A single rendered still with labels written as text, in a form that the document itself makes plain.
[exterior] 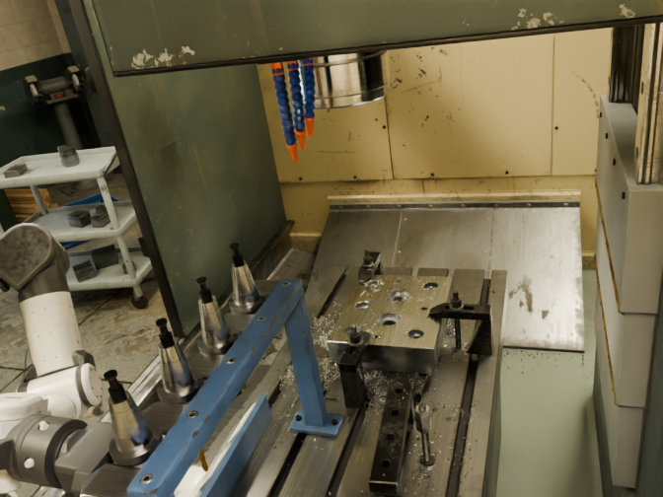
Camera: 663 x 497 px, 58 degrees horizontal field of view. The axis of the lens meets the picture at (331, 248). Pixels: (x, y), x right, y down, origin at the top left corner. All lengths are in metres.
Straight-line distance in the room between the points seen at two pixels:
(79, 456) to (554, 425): 1.13
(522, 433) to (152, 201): 1.10
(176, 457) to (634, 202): 0.63
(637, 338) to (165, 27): 0.74
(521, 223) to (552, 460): 0.88
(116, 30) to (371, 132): 1.43
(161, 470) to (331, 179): 1.65
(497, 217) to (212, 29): 1.55
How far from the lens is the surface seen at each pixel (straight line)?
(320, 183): 2.28
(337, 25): 0.70
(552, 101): 2.05
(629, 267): 0.86
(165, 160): 1.69
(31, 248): 1.24
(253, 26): 0.73
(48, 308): 1.22
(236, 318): 0.99
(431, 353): 1.24
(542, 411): 1.65
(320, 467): 1.15
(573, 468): 1.52
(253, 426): 1.19
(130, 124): 1.59
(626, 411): 1.02
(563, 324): 1.89
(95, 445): 0.86
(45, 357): 1.22
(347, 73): 0.97
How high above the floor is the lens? 1.72
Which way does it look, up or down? 26 degrees down
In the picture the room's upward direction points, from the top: 9 degrees counter-clockwise
